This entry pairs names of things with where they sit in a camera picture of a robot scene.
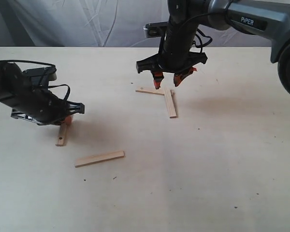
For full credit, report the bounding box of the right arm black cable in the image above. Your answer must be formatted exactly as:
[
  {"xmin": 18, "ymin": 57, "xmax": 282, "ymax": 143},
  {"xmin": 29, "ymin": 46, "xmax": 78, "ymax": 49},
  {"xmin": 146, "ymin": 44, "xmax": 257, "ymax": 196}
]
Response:
[{"xmin": 183, "ymin": 9, "xmax": 213, "ymax": 53}]

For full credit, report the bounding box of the white backdrop cloth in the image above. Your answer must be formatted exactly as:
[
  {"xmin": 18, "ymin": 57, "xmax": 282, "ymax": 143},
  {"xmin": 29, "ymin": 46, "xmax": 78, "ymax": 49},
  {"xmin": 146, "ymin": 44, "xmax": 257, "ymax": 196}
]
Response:
[{"xmin": 0, "ymin": 0, "xmax": 290, "ymax": 48}]

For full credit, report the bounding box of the wrist camera, silver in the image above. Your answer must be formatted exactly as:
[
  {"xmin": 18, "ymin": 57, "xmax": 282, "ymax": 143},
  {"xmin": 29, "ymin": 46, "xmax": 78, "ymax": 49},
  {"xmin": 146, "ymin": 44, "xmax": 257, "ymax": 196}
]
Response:
[
  {"xmin": 23, "ymin": 67, "xmax": 57, "ymax": 86},
  {"xmin": 143, "ymin": 22, "xmax": 168, "ymax": 38}
]

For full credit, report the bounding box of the left wrist camera, silver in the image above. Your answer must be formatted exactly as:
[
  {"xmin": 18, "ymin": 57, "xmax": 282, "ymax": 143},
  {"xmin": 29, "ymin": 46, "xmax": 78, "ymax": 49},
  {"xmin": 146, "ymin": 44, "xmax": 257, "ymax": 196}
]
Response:
[{"xmin": 23, "ymin": 67, "xmax": 57, "ymax": 86}]

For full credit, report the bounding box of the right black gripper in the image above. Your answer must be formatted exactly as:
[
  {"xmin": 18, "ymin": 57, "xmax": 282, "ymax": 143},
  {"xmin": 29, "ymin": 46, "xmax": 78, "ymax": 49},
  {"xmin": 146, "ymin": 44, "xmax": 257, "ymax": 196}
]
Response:
[{"xmin": 136, "ymin": 19, "xmax": 207, "ymax": 89}]

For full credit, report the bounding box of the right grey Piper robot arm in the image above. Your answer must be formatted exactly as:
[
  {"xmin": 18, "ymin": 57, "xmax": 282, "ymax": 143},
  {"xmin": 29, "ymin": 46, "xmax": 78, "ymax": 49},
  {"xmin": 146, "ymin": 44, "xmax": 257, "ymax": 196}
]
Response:
[{"xmin": 136, "ymin": 0, "xmax": 290, "ymax": 94}]

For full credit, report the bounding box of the wooden stick with hole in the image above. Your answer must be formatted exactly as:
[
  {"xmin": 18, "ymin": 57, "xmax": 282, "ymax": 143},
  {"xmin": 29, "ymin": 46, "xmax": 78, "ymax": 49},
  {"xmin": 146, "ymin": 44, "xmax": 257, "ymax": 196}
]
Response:
[{"xmin": 55, "ymin": 124, "xmax": 69, "ymax": 146}]

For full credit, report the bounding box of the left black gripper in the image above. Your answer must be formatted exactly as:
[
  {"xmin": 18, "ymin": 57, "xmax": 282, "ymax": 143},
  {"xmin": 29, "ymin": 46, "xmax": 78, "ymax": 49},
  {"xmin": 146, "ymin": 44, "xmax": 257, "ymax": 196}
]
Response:
[{"xmin": 0, "ymin": 81, "xmax": 85, "ymax": 126}]

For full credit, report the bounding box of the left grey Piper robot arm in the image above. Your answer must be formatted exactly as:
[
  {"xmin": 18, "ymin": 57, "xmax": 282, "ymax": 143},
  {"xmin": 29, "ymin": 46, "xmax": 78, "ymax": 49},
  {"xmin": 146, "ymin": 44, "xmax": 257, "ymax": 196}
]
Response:
[{"xmin": 0, "ymin": 60, "xmax": 85, "ymax": 126}]

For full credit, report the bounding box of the right wrist camera, silver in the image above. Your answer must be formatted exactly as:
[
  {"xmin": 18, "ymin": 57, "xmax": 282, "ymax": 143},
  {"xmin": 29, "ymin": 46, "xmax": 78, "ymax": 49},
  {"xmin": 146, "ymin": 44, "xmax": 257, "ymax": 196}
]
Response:
[{"xmin": 143, "ymin": 22, "xmax": 168, "ymax": 38}]

